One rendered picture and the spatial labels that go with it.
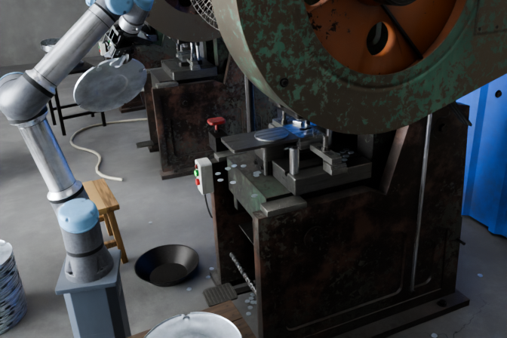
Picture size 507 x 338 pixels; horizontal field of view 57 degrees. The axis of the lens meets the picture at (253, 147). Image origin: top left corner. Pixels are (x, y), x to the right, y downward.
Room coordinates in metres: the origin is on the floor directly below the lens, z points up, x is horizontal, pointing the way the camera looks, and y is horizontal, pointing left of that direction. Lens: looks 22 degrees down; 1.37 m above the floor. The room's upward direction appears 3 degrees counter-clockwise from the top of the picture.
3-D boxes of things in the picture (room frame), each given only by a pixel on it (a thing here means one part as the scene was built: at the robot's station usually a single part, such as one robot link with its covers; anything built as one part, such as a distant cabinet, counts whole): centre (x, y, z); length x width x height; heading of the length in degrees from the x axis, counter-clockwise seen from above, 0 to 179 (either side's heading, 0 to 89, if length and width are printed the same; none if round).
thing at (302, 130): (1.62, -0.18, 0.76); 0.15 x 0.09 x 0.05; 21
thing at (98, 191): (2.05, 0.83, 0.16); 0.34 x 0.24 x 0.34; 28
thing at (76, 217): (1.29, 0.56, 0.62); 0.13 x 0.12 x 0.14; 28
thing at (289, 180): (1.62, -0.19, 0.68); 0.45 x 0.30 x 0.06; 21
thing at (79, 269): (1.29, 0.56, 0.50); 0.15 x 0.15 x 0.10
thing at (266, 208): (1.42, -0.41, 0.45); 0.92 x 0.12 x 0.90; 111
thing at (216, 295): (1.57, -0.06, 0.14); 0.59 x 0.10 x 0.05; 111
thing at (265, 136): (1.56, -0.02, 0.72); 0.25 x 0.14 x 0.14; 111
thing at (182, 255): (1.84, 0.43, 0.04); 0.30 x 0.30 x 0.07
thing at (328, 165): (1.47, -0.25, 0.76); 0.17 x 0.06 x 0.10; 21
